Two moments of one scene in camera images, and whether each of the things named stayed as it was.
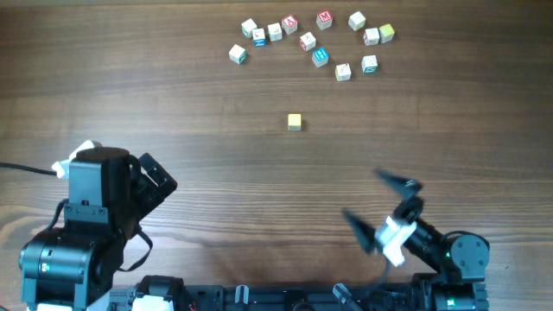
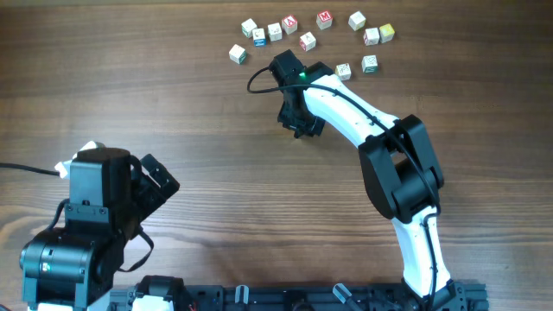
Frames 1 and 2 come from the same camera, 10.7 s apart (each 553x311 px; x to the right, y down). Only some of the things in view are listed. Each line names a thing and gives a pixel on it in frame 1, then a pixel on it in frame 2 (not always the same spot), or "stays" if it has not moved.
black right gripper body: [411, 209] → [299, 121]
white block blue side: [259, 40] stays
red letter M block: [324, 20] stays
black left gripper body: [149, 196] stays
